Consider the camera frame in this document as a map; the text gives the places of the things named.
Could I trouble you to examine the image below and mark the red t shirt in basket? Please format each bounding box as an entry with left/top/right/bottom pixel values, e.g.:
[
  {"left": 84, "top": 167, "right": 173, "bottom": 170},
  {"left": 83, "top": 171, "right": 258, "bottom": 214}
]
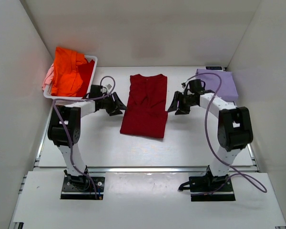
[{"left": 76, "top": 60, "right": 95, "bottom": 98}]

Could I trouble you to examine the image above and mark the orange t shirt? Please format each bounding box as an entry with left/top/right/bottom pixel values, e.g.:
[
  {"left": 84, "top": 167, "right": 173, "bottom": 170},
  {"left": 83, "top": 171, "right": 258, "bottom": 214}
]
[{"left": 51, "top": 47, "right": 88, "bottom": 97}]

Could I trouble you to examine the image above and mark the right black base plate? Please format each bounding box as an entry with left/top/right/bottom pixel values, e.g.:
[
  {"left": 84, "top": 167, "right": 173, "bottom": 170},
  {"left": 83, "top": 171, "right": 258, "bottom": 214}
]
[{"left": 189, "top": 177, "right": 236, "bottom": 202}]

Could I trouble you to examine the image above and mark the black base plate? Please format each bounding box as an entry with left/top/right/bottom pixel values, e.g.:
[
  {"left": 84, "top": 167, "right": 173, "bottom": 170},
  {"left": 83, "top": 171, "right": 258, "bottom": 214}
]
[
  {"left": 60, "top": 176, "right": 105, "bottom": 200},
  {"left": 189, "top": 177, "right": 236, "bottom": 202}
]

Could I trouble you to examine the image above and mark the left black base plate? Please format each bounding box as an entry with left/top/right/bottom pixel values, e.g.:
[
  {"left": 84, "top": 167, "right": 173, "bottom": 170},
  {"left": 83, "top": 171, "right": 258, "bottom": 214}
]
[{"left": 60, "top": 176, "right": 105, "bottom": 200}]

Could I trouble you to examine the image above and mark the small black display device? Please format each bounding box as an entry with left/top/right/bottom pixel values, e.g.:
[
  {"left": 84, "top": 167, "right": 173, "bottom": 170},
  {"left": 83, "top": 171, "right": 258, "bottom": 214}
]
[{"left": 205, "top": 66, "right": 223, "bottom": 71}]

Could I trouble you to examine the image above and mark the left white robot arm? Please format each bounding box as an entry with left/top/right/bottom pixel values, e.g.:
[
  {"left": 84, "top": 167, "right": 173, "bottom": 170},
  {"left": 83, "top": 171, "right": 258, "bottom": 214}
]
[{"left": 47, "top": 85, "right": 126, "bottom": 192}]

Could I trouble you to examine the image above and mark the aluminium rail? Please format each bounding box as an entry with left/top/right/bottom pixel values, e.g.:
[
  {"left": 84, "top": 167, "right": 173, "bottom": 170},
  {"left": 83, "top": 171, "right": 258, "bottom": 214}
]
[{"left": 88, "top": 167, "right": 206, "bottom": 173}]

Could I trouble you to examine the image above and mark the dark red t shirt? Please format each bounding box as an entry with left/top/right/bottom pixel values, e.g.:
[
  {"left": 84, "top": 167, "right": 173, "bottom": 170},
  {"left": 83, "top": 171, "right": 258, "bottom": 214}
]
[{"left": 120, "top": 74, "right": 168, "bottom": 139}]

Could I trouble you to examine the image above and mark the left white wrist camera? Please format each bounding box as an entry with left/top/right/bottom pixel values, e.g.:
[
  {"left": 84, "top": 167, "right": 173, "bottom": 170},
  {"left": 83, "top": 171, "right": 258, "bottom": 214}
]
[{"left": 101, "top": 84, "right": 112, "bottom": 94}]

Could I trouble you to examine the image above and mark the folded lilac t shirt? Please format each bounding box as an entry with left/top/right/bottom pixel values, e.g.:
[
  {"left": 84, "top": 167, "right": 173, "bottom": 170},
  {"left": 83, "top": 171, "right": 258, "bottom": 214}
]
[{"left": 195, "top": 68, "right": 239, "bottom": 101}]

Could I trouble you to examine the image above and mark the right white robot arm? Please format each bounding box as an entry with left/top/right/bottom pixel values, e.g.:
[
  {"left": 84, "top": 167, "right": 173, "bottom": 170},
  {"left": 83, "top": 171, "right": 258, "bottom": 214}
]
[{"left": 168, "top": 79, "right": 253, "bottom": 193}]

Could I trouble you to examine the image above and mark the white plastic basket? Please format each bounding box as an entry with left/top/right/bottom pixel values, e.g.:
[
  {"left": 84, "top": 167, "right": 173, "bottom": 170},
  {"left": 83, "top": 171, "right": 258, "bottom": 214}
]
[{"left": 43, "top": 54, "right": 98, "bottom": 100}]

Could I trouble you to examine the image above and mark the pink t shirt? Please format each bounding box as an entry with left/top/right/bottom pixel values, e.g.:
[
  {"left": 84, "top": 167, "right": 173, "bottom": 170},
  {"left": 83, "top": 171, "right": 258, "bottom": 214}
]
[{"left": 42, "top": 64, "right": 54, "bottom": 91}]

